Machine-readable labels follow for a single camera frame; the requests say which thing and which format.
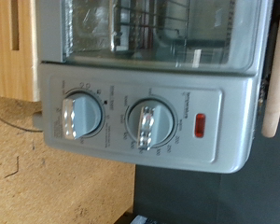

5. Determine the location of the silver oven knob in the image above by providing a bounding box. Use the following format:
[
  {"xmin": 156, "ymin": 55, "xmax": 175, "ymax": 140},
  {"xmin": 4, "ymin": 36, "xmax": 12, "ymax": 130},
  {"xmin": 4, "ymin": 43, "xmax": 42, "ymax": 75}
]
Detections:
[
  {"xmin": 61, "ymin": 92, "xmax": 104, "ymax": 141},
  {"xmin": 126, "ymin": 98, "xmax": 175, "ymax": 152}
]

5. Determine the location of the red oven indicator light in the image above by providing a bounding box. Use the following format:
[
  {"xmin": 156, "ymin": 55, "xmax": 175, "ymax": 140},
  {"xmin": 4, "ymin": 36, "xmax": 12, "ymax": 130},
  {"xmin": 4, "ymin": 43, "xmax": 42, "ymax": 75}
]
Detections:
[{"xmin": 194, "ymin": 112, "xmax": 207, "ymax": 139}]

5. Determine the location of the foil-lined oven tray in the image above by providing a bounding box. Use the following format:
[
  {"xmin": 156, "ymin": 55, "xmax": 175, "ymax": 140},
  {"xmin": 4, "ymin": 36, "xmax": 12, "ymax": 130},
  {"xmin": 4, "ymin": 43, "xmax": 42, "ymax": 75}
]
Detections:
[{"xmin": 64, "ymin": 0, "xmax": 116, "ymax": 54}]

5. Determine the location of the silver toaster oven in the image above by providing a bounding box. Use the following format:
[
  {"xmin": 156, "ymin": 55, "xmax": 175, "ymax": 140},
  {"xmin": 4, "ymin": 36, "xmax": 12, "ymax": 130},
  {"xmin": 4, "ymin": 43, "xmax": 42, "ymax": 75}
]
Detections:
[{"xmin": 32, "ymin": 0, "xmax": 274, "ymax": 175}]

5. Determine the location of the wire oven rack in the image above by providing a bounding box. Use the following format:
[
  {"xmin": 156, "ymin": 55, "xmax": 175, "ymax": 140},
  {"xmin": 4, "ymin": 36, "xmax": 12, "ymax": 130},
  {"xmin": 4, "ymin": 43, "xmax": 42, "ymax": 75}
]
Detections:
[{"xmin": 111, "ymin": 0, "xmax": 190, "ymax": 54}]

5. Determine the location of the thin black cord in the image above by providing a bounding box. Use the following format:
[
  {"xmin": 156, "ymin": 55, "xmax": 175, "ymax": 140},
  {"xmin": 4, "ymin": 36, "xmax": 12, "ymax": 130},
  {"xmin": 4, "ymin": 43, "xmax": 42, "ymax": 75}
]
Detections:
[{"xmin": 0, "ymin": 117, "xmax": 43, "ymax": 133}]

